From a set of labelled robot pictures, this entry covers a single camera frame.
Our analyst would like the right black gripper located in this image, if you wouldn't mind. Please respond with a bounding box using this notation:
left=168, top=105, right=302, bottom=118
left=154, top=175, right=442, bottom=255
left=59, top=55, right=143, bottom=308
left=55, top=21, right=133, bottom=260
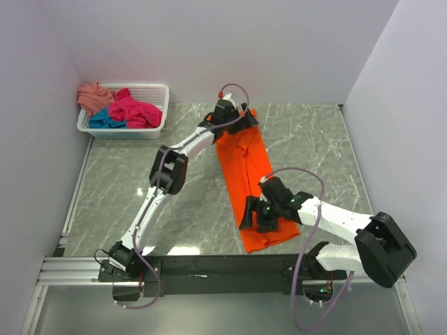
left=239, top=194, right=282, bottom=233

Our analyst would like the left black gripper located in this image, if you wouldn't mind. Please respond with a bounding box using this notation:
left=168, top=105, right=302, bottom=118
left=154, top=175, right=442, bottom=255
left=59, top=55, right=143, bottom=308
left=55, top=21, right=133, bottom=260
left=223, top=104, right=258, bottom=135

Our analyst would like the orange t shirt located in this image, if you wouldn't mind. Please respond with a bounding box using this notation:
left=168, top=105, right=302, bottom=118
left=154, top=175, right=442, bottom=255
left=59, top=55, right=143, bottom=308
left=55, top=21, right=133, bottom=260
left=216, top=126, right=300, bottom=253

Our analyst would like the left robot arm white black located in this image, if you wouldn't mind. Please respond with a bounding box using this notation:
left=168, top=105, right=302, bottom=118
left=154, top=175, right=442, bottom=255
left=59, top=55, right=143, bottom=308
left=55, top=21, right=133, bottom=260
left=108, top=98, right=258, bottom=281

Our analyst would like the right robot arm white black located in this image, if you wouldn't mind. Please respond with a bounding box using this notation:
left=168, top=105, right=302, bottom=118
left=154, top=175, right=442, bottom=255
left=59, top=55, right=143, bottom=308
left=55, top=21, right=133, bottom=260
left=239, top=177, right=417, bottom=288

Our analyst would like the black base beam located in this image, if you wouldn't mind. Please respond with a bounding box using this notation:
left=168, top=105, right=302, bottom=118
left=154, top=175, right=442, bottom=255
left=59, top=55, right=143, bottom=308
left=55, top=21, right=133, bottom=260
left=97, top=253, right=349, bottom=301

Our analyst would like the white plastic laundry basket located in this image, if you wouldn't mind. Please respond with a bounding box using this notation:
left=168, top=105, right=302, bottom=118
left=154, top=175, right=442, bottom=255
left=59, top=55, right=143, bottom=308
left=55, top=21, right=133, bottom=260
left=77, top=83, right=170, bottom=140

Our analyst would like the magenta t shirt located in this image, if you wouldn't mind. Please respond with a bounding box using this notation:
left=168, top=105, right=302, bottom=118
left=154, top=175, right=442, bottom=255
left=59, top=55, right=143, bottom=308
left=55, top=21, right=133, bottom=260
left=108, top=88, right=163, bottom=128

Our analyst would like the blue t shirt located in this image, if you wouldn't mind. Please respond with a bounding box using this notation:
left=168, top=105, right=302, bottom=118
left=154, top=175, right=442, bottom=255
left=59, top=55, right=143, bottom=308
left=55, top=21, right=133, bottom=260
left=89, top=107, right=126, bottom=129

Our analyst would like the salmon pink t shirt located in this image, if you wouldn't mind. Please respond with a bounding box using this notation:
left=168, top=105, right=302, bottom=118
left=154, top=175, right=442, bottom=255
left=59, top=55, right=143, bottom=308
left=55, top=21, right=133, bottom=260
left=78, top=82, right=115, bottom=117

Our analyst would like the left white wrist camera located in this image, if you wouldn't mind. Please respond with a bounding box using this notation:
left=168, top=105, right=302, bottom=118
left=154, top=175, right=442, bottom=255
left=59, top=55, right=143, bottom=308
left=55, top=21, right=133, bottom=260
left=218, top=91, right=235, bottom=103

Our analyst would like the aluminium frame rail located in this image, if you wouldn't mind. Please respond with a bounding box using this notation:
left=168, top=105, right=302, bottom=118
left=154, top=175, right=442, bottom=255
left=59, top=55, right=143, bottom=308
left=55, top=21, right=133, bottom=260
left=20, top=137, right=99, bottom=334

